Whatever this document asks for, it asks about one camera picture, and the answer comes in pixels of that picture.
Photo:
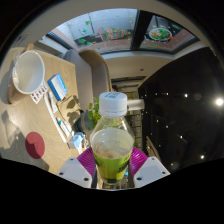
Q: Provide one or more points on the small blue-white carton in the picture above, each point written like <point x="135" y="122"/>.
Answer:
<point x="76" y="141"/>

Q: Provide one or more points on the flat blue medicine box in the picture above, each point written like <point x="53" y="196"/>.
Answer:
<point x="57" y="86"/>

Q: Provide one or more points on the group of ceiling lights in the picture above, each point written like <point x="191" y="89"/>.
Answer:
<point x="219" y="101"/>

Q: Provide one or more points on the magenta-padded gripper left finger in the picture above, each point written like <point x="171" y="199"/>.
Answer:
<point x="75" y="171"/>

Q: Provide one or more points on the flat round red coaster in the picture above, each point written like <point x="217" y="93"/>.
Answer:
<point x="35" y="145"/>

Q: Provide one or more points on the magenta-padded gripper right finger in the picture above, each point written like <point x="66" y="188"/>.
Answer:
<point x="150" y="171"/>

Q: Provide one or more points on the brown paper cup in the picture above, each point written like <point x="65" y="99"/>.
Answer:
<point x="28" y="71"/>

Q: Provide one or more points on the grey curved sofa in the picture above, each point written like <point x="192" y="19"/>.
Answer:
<point x="90" y="73"/>

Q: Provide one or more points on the white ointment tube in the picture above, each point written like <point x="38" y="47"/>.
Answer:
<point x="53" y="102"/>

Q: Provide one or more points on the window with festive stickers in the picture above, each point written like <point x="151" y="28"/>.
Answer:
<point x="116" y="31"/>

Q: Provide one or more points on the blister pill pack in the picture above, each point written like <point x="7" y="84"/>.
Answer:
<point x="40" y="93"/>

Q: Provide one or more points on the green potted plant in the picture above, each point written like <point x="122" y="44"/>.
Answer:
<point x="93" y="115"/>

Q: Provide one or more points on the clear green-label water bottle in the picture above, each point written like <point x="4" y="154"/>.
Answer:
<point x="111" y="160"/>

